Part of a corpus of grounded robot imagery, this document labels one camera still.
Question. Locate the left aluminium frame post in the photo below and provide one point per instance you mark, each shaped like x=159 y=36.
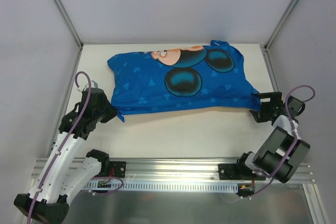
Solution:
x=68 y=22

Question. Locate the white slotted cable duct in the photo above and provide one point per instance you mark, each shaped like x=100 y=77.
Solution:
x=216 y=187

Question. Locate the aluminium mounting rail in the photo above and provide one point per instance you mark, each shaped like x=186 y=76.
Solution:
x=177 y=169

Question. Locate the aluminium frame post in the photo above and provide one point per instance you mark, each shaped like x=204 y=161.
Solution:
x=68 y=22
x=285 y=16

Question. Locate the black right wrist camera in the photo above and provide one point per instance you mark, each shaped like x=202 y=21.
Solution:
x=295 y=106

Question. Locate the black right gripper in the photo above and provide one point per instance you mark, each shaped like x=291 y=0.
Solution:
x=266 y=106

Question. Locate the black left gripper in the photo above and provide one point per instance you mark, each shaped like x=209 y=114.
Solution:
x=106 y=112

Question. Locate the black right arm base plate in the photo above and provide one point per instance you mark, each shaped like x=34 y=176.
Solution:
x=227 y=172

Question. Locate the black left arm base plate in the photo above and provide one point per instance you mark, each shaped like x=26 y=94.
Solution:
x=113 y=169

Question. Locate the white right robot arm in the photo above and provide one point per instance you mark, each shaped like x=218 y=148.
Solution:
x=284 y=150

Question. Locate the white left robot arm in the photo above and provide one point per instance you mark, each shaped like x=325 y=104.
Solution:
x=50 y=196

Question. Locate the right aluminium frame post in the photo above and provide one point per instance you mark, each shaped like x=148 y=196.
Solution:
x=285 y=16

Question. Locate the blue and yellow pillowcase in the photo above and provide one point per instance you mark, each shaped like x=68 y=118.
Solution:
x=181 y=79

